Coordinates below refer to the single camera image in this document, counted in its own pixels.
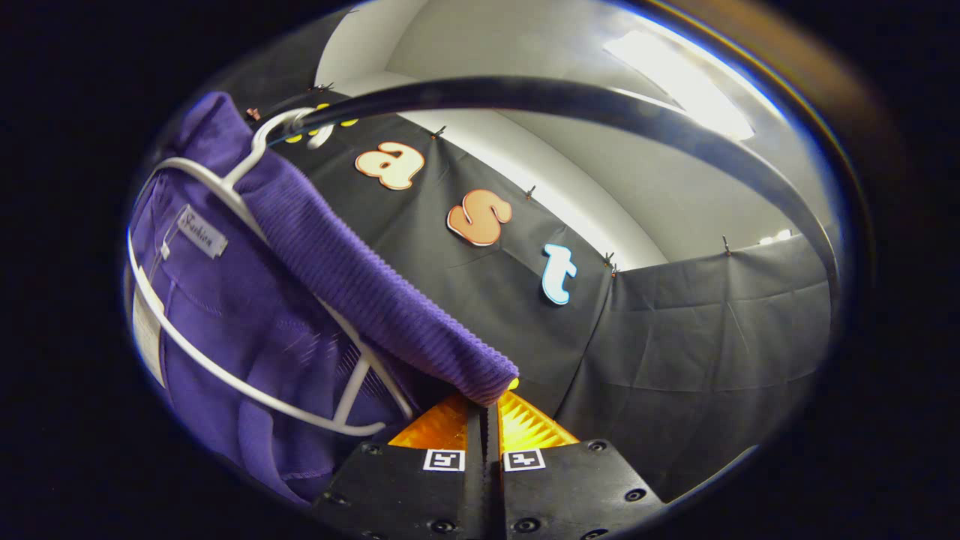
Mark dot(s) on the black backdrop cloth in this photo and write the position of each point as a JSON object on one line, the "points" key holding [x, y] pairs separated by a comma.
{"points": [[712, 337]]}

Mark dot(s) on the small ceiling light panel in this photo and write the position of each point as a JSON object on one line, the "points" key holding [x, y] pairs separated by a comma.
{"points": [[776, 237]]}

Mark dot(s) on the black clothes rack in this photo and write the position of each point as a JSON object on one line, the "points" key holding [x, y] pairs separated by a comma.
{"points": [[600, 101]]}

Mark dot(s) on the large ceiling light panel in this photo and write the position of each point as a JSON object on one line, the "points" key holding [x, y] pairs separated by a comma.
{"points": [[682, 86]]}

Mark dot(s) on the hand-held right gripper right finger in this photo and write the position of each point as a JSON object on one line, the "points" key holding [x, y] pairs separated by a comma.
{"points": [[577, 495]]}

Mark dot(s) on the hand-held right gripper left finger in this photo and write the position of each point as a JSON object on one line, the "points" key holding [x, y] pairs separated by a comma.
{"points": [[405, 495]]}

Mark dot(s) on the white plastic hanger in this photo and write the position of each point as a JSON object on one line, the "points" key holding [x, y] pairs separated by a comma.
{"points": [[241, 165]]}

